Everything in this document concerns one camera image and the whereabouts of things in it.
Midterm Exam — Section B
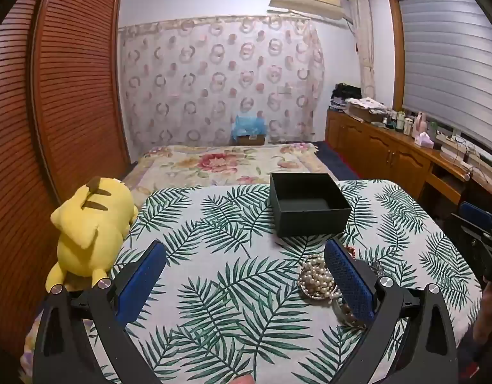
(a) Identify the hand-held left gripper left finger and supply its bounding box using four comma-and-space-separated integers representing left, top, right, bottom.
32, 241, 167, 384

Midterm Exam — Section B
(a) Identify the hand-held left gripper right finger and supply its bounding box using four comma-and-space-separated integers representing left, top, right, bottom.
324, 238, 460, 384

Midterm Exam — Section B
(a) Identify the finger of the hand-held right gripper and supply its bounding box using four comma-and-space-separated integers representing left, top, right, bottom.
451, 202, 492, 245

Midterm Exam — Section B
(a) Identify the pearl necklace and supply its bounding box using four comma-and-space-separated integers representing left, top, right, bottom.
298, 255, 343, 300

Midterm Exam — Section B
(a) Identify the black jewelry box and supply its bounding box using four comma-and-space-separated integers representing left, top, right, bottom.
269, 173, 352, 238

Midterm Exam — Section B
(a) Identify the person's right hand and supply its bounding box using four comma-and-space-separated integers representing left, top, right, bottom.
472, 284, 492, 353

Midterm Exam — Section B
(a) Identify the black chair back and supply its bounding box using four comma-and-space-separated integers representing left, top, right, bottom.
464, 176, 492, 217

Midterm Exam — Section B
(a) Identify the row of books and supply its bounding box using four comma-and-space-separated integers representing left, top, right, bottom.
436, 134, 490, 169

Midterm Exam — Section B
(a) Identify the yellow plush toy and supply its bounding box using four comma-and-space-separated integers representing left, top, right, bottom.
45, 176, 139, 293

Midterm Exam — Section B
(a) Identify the group of cosmetic bottles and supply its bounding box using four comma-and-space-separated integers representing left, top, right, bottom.
384, 110, 416, 134

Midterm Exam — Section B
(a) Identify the long wooden cabinet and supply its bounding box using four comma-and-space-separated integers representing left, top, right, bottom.
325, 109, 471, 206

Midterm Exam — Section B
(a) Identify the dark blue floor mat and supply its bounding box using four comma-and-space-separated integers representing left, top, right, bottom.
314, 140, 362, 180

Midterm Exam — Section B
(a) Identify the floral bed blanket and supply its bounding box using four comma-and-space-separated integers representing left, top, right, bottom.
122, 142, 338, 209

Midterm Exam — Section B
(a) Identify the cardboard box with patterned cloth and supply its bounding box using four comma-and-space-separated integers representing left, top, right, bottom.
346, 98, 386, 123

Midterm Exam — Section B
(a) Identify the grey window blind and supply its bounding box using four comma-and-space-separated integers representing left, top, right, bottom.
398, 0, 492, 145

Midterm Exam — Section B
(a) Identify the stack of folded clothes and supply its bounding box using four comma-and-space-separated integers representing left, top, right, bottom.
330, 83, 362, 112

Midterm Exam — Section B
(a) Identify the blue plastic bag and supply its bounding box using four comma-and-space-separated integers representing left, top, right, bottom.
233, 114, 268, 137

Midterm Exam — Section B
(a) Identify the wooden louvered wardrobe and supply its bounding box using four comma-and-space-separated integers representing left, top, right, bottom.
0, 0, 130, 361

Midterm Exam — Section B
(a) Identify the narrow patterned side curtain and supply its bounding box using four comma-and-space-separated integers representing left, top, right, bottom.
348, 0, 376, 100

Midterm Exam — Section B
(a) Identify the wooden window frame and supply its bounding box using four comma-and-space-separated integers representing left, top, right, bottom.
387, 0, 407, 113

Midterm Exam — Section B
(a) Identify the ring pattern curtain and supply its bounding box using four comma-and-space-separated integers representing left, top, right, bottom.
118, 15, 326, 161

